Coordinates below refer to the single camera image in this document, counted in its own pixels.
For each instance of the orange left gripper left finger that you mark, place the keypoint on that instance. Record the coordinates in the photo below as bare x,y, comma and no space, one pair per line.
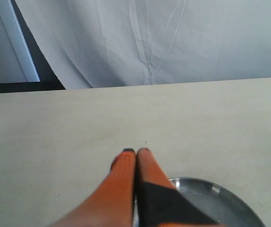
112,203

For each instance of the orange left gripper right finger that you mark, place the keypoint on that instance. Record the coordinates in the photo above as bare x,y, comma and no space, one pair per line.
159,204

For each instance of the round stainless steel plate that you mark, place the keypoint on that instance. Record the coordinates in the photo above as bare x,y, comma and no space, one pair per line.
216,202

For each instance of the white backdrop cloth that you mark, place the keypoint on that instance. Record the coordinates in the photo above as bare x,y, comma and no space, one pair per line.
113,43

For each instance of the dark frame behind cloth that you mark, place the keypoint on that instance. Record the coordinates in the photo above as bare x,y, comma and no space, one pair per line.
23,67

